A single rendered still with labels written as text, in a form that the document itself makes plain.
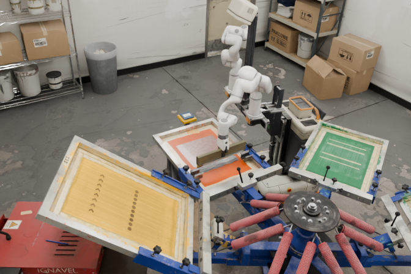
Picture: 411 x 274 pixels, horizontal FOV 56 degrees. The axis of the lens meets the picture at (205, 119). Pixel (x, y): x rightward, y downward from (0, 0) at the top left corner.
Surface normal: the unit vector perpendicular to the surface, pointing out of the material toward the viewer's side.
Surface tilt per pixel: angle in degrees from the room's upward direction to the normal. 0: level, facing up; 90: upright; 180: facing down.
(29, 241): 0
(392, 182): 0
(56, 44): 90
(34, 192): 0
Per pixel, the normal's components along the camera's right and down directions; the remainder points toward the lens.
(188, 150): 0.04, -0.84
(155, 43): 0.51, 0.48
